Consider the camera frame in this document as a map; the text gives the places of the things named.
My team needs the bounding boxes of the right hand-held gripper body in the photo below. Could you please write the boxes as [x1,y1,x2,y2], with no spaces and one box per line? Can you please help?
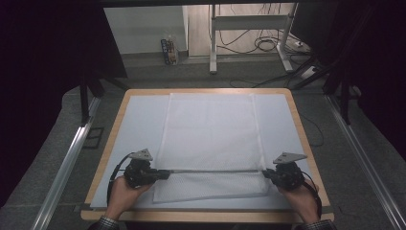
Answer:
[271,151,308,192]

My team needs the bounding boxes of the tangle of black floor cables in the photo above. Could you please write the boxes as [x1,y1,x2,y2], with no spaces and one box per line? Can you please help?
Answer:
[214,3,308,56]

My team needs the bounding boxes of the thin black floor cable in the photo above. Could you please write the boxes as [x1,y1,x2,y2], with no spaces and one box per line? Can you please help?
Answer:
[299,112,326,149]

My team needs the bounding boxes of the black stand legs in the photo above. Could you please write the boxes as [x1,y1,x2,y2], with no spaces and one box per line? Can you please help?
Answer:
[286,54,362,127]

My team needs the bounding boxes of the metal floor rail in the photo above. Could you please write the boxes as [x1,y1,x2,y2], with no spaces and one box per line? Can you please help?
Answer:
[31,97,102,230]
[325,95,406,230]

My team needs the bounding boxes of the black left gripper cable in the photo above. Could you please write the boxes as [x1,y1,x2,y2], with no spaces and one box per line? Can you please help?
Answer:
[106,152,134,206]

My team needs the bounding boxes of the clear bag of packets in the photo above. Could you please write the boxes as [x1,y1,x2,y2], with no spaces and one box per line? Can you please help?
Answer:
[160,31,180,66]

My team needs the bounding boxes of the person's right hand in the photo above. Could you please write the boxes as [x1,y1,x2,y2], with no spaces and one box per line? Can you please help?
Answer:
[277,178,320,223]

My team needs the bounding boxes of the white table mat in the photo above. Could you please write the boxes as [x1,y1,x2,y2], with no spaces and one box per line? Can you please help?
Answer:
[90,93,324,211]

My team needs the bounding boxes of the person's left hand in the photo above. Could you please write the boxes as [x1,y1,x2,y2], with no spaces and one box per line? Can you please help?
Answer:
[105,175,153,220]

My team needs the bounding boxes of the white desk frame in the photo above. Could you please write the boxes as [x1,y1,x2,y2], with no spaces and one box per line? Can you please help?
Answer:
[209,3,300,75]

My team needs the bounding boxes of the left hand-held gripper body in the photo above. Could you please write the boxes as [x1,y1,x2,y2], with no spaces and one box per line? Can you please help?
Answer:
[123,148,158,189]

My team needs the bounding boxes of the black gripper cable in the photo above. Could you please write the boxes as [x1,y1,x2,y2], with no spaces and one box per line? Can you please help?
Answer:
[301,171,323,219]
[106,152,134,206]

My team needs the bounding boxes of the dark curtain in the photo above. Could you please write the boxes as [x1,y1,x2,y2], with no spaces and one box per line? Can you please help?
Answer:
[0,0,128,209]
[291,0,406,161]

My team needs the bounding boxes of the wooden edged table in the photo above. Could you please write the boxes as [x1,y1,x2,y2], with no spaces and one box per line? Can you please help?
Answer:
[79,87,335,223]

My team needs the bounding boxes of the white power adapter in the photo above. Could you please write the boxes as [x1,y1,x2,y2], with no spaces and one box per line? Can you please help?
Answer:
[300,65,318,80]

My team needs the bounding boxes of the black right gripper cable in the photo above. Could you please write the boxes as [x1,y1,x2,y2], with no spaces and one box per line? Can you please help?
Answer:
[301,171,323,219]

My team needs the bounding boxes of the black stand leg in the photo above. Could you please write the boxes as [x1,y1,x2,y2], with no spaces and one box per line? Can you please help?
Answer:
[79,76,130,127]

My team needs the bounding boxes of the black floor frame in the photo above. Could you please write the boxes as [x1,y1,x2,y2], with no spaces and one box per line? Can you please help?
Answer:
[81,126,105,150]

